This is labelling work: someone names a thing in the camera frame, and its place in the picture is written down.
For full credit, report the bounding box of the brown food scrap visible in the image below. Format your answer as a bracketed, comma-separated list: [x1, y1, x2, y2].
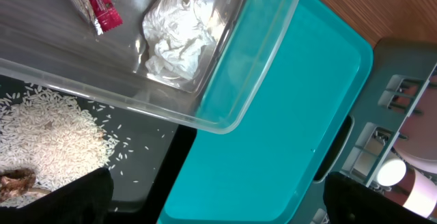
[1, 168, 36, 202]

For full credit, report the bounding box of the white tissue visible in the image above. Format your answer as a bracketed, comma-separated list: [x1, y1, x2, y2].
[142, 0, 216, 80]

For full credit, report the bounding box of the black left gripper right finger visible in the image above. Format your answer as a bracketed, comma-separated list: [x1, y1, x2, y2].
[323, 172, 432, 224]

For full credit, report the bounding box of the cream plastic cup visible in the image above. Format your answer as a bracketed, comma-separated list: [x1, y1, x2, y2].
[376, 156, 436, 218]

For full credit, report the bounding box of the white rice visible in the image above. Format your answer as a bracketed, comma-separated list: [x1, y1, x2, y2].
[0, 82, 151, 214]

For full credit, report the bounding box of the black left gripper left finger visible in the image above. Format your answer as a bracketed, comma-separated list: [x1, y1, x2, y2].
[1, 167, 114, 224]

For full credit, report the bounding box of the clear plastic bin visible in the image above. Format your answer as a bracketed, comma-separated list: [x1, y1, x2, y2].
[1, 0, 299, 134]

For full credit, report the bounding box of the red snack wrapper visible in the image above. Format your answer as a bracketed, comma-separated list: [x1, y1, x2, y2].
[70, 0, 123, 36]

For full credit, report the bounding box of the grey dishwasher rack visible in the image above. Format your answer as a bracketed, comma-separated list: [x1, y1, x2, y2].
[291, 38, 436, 224]

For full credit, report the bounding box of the black plastic tray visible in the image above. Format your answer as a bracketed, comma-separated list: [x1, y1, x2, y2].
[1, 76, 197, 223]

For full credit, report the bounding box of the large white plate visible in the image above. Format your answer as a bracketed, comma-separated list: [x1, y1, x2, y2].
[394, 87, 436, 173]

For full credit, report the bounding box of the teal serving tray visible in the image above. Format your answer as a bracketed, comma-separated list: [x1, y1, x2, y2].
[159, 0, 373, 224]

